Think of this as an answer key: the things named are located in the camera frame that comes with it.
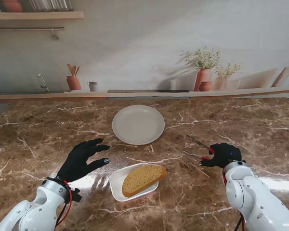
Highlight red and black right arm cable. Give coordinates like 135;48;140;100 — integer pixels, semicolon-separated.
222;168;246;231

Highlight red and black arm cable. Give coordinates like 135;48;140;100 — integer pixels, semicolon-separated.
54;180;82;229
222;168;246;231

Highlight white rectangular bento box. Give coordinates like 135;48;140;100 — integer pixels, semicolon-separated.
109;162;160;202

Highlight slice of brown bread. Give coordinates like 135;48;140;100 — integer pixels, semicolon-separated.
121;164;168;198

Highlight red and black left arm cable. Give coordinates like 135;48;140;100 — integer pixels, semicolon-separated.
54;180;82;229

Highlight printed kitchen backdrop banner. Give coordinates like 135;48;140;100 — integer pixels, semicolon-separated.
0;0;289;104

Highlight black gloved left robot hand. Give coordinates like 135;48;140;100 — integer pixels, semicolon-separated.
56;138;111;184

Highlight red-handled metal kitchen tongs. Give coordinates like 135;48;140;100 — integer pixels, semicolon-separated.
182;135;216;161

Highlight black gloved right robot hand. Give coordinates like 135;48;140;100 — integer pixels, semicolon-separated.
199;142;243;169

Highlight round white plate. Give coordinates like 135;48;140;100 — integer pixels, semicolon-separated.
111;104;165;146

